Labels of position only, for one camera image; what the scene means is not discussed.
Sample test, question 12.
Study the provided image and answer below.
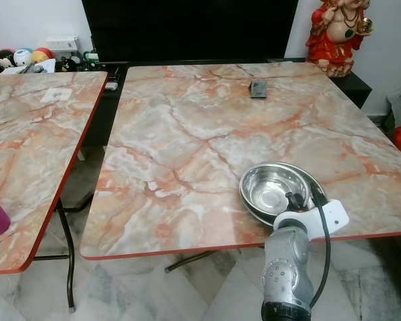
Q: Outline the shiny steel bowl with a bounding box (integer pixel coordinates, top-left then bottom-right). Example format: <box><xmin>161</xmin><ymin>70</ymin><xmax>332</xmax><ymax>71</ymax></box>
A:
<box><xmin>239</xmin><ymin>161</ymin><xmax>329</xmax><ymax>227</ymax></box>

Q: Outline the small dark flat box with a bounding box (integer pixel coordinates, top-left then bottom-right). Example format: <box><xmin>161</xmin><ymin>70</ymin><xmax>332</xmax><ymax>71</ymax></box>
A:
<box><xmin>249</xmin><ymin>79</ymin><xmax>269</xmax><ymax>100</ymax></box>

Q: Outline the large marble folding table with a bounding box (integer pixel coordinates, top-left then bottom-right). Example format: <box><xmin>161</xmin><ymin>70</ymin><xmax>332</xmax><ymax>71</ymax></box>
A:
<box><xmin>80</xmin><ymin>62</ymin><xmax>401</xmax><ymax>274</ymax></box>

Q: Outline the marble table with paper labels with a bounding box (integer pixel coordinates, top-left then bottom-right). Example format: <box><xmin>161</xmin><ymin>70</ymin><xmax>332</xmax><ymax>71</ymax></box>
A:
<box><xmin>0</xmin><ymin>71</ymin><xmax>110</xmax><ymax>314</ymax></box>

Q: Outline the red laughing Buddha statue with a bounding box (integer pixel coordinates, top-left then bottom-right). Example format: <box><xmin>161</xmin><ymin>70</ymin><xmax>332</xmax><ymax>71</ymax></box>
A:
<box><xmin>305</xmin><ymin>0</ymin><xmax>374</xmax><ymax>78</ymax></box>

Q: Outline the black red mouse toy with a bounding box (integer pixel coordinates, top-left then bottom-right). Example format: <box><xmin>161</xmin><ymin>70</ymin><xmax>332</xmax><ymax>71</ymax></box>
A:
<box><xmin>0</xmin><ymin>49</ymin><xmax>16</xmax><ymax>70</ymax></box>

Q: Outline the white paper label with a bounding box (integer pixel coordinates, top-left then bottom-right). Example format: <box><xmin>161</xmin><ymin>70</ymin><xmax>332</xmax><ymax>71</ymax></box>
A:
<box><xmin>39</xmin><ymin>88</ymin><xmax>74</xmax><ymax>104</ymax></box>

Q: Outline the white blue round toy head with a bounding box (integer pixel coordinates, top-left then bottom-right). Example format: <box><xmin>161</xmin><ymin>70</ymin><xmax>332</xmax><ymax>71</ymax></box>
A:
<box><xmin>13</xmin><ymin>48</ymin><xmax>34</xmax><ymax>67</ymax></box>

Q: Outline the black television screen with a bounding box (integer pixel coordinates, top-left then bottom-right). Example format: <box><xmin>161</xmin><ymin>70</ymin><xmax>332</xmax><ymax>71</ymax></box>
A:
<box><xmin>81</xmin><ymin>0</ymin><xmax>299</xmax><ymax>64</ymax></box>

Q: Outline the yellow red round toy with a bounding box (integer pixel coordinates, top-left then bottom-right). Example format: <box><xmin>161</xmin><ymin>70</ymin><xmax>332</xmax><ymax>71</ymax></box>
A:
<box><xmin>31</xmin><ymin>46</ymin><xmax>55</xmax><ymax>65</ymax></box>

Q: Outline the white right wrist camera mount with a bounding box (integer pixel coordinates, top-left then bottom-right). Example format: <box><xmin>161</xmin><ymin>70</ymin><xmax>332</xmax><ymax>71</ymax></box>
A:
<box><xmin>273</xmin><ymin>199</ymin><xmax>351</xmax><ymax>241</ymax></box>

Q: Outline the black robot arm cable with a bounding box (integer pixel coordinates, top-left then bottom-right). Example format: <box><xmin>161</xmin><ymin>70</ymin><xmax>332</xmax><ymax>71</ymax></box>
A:
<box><xmin>309</xmin><ymin>183</ymin><xmax>333</xmax><ymax>310</ymax></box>

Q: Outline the white wall socket box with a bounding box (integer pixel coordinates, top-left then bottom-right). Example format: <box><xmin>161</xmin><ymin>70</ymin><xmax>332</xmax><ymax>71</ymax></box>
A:
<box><xmin>45</xmin><ymin>36</ymin><xmax>80</xmax><ymax>60</ymax></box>

